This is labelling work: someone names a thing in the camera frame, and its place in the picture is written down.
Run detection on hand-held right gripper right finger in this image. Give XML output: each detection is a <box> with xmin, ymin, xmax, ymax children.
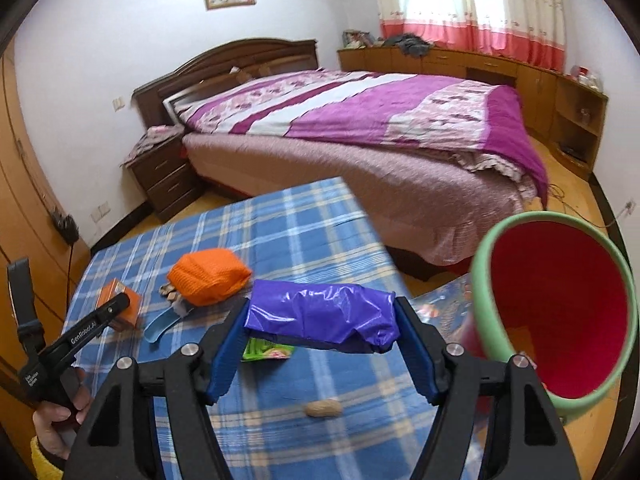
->
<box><xmin>394</xmin><ymin>296</ymin><xmax>583</xmax><ymax>480</ymax></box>

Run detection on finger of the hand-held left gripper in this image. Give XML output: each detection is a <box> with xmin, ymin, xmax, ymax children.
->
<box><xmin>42</xmin><ymin>292</ymin><xmax>132</xmax><ymax>376</ymax></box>
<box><xmin>6</xmin><ymin>257</ymin><xmax>43</xmax><ymax>361</ymax></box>

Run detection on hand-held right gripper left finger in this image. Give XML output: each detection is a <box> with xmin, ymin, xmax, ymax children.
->
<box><xmin>62</xmin><ymin>297</ymin><xmax>251</xmax><ymax>480</ymax></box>

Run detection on purple plastic bag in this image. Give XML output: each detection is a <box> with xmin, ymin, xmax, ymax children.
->
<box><xmin>243</xmin><ymin>280</ymin><xmax>398</xmax><ymax>356</ymax></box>

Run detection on red bin with green rim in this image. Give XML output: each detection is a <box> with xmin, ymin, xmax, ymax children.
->
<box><xmin>470</xmin><ymin>211</ymin><xmax>640</xmax><ymax>423</ymax></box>

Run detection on person's left forearm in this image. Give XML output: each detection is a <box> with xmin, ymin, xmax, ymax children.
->
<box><xmin>30</xmin><ymin>435</ymin><xmax>66</xmax><ymax>480</ymax></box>

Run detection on person's left hand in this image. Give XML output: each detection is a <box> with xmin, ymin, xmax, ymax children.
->
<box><xmin>32</xmin><ymin>367</ymin><xmax>96</xmax><ymax>461</ymax></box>

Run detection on green packet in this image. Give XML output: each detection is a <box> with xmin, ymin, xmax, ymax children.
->
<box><xmin>242</xmin><ymin>337</ymin><xmax>296</xmax><ymax>362</ymax></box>

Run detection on orange cardboard box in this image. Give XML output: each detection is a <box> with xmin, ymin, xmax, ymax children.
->
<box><xmin>96</xmin><ymin>280</ymin><xmax>143</xmax><ymax>332</ymax></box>

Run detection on printed plastic sheet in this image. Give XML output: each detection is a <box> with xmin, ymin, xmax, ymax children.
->
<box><xmin>412</xmin><ymin>275</ymin><xmax>481</xmax><ymax>361</ymax></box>

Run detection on blue plastic scoop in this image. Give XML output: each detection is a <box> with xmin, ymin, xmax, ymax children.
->
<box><xmin>144</xmin><ymin>301</ymin><xmax>197</xmax><ymax>345</ymax></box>

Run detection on large orange foam net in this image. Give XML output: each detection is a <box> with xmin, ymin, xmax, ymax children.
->
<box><xmin>167</xmin><ymin>247</ymin><xmax>253</xmax><ymax>307</ymax></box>

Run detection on black power strip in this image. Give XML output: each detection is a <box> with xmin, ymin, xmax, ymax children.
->
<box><xmin>50</xmin><ymin>209</ymin><xmax>81</xmax><ymax>242</ymax></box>

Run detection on wooden wardrobe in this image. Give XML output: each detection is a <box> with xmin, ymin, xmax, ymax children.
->
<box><xmin>0</xmin><ymin>45</ymin><xmax>93</xmax><ymax>411</ymax></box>

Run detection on peanut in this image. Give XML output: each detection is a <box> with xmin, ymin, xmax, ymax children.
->
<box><xmin>305</xmin><ymin>399</ymin><xmax>342</xmax><ymax>418</ymax></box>

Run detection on blue plaid tablecloth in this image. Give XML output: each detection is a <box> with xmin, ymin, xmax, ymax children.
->
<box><xmin>65</xmin><ymin>176</ymin><xmax>481</xmax><ymax>480</ymax></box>

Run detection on bed with pink cover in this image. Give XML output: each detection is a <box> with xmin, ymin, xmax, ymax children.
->
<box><xmin>180</xmin><ymin>67</ymin><xmax>551</xmax><ymax>281</ymax></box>

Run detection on dark wooden nightstand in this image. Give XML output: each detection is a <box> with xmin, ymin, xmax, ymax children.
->
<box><xmin>125</xmin><ymin>135</ymin><xmax>203</xmax><ymax>223</ymax></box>

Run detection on pink folded cloth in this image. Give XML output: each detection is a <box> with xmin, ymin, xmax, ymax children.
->
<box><xmin>121</xmin><ymin>125</ymin><xmax>186</xmax><ymax>167</ymax></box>

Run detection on purple floral quilt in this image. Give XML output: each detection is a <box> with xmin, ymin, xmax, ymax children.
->
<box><xmin>177</xmin><ymin>69</ymin><xmax>550</xmax><ymax>208</ymax></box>

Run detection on dark wooden headboard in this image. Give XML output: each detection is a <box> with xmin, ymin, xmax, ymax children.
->
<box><xmin>132</xmin><ymin>37</ymin><xmax>321</xmax><ymax>128</ymax></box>

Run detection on long wooden cabinet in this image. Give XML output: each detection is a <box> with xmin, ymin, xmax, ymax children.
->
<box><xmin>337</xmin><ymin>45</ymin><xmax>610</xmax><ymax>181</ymax></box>

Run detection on grey clothes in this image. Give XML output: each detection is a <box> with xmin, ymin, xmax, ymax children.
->
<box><xmin>385</xmin><ymin>34</ymin><xmax>436</xmax><ymax>58</ymax></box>

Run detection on jars on cabinet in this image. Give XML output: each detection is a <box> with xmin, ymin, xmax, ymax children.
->
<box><xmin>570</xmin><ymin>65</ymin><xmax>601</xmax><ymax>90</ymax></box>

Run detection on floral curtain with pink hem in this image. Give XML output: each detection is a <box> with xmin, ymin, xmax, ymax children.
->
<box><xmin>372</xmin><ymin>0</ymin><xmax>581</xmax><ymax>73</ymax></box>

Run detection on black power cable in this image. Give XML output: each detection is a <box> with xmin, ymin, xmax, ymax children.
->
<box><xmin>60</xmin><ymin>237</ymin><xmax>81</xmax><ymax>301</ymax></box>

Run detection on black floor cable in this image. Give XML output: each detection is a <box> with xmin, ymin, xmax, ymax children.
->
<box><xmin>547</xmin><ymin>185</ymin><xmax>626</xmax><ymax>228</ymax></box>

